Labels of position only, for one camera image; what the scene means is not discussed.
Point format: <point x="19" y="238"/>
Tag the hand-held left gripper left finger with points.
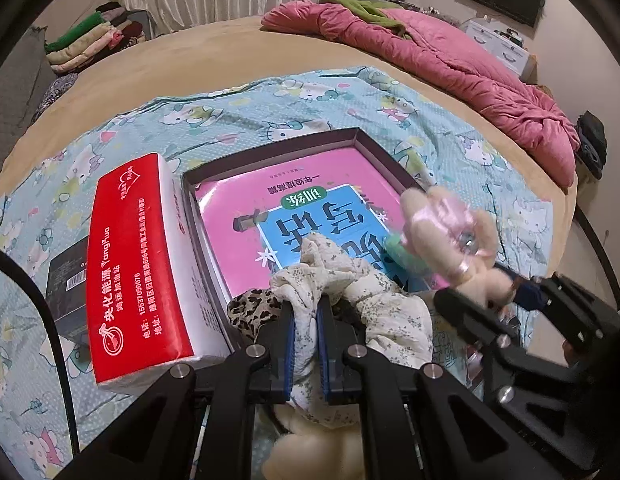
<point x="289" y="360"/>

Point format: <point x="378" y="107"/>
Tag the stack of folded clothes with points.
<point x="90" y="45"/>

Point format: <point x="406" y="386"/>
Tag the red tissue pack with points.
<point x="135" y="270"/>

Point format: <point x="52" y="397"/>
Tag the dark patterned cloth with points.
<point x="55" y="92"/>

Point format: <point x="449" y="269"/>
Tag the white storage drawers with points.
<point x="505" y="50"/>

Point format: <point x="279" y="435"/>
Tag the leopard print scrunchie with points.
<point x="245" y="315"/>

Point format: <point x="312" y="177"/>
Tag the pink plush toy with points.
<point x="435" y="255"/>

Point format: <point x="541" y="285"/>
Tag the pink quilt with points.
<point x="465" y="70"/>

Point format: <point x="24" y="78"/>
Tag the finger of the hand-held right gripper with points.
<point x="470" y="317"/>
<point x="570" y="310"/>

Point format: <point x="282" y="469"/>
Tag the light blue cartoon cat blanket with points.
<point x="190" y="120"/>

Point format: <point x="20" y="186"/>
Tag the white floral scrunchie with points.
<point x="380" y="320"/>

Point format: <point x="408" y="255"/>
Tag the pink sheer scrunchie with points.
<point x="450" y="220"/>

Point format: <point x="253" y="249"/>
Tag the black box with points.
<point x="67" y="280"/>

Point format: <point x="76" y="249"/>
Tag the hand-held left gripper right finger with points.
<point x="324" y="360"/>

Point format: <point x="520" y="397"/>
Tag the green cloth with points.
<point x="360" y="7"/>

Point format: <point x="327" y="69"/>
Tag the pink book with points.
<point x="240" y="200"/>

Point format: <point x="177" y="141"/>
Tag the cream plush bear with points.
<point x="310" y="455"/>

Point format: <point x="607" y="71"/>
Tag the beige bed sheet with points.
<point x="215" y="50"/>

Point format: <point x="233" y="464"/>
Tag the dark tray box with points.
<point x="290" y="145"/>

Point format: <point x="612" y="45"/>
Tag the grey quilted sofa cover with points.
<point x="15" y="95"/>

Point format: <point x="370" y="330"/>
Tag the mint green puff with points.
<point x="400" y="255"/>

